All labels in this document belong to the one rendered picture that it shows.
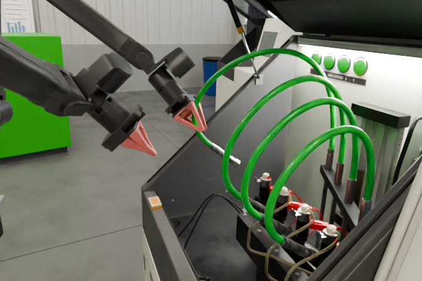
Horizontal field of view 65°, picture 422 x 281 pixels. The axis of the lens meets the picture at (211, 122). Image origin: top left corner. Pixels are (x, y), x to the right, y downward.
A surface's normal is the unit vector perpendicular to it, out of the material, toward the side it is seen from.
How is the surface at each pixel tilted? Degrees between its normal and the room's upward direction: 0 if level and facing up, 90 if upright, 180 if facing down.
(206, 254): 0
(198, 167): 90
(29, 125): 90
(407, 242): 76
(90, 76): 71
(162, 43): 90
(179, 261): 0
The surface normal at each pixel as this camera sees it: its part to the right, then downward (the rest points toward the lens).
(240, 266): 0.03, -0.96
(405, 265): -0.90, -0.15
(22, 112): 0.59, 0.25
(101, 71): -0.28, -0.06
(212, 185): 0.37, 0.28
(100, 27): 0.09, 0.20
